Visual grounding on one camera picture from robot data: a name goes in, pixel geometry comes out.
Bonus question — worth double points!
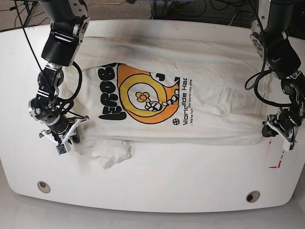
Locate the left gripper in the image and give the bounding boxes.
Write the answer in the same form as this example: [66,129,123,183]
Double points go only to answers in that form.
[262,107,305,142]

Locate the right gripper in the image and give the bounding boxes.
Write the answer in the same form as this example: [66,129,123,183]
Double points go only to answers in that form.
[39,115,90,144]

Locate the white t-shirt with print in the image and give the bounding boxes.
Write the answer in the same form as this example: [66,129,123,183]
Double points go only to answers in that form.
[60,37,266,169]

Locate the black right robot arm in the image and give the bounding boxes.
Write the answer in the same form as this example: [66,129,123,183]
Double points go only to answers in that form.
[29,0,90,153]

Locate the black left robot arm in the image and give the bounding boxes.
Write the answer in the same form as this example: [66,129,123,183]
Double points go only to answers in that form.
[245,0,305,149]

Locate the red tape marking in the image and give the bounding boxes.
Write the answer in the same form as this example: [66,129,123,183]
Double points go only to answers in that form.
[266,140,285,169]

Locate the left table grommet hole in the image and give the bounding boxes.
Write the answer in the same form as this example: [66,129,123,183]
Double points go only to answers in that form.
[37,181,51,194]

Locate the table grommet hole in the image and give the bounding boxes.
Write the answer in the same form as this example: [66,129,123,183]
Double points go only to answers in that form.
[37,181,51,194]
[246,190,260,203]

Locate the right table grommet hole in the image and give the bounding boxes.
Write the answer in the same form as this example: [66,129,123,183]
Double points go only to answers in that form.
[246,190,260,203]

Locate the black tripod stand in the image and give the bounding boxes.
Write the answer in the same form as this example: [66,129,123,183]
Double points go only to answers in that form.
[23,0,37,27]

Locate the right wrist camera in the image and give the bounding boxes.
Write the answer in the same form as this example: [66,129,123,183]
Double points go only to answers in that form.
[56,143,71,155]

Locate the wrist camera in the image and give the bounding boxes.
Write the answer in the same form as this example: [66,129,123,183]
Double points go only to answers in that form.
[283,140,295,152]
[56,143,71,155]

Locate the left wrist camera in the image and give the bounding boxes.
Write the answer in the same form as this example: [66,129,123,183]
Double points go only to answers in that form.
[283,140,295,152]

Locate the yellow cable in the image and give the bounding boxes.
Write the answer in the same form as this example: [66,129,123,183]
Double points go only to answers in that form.
[91,0,123,5]

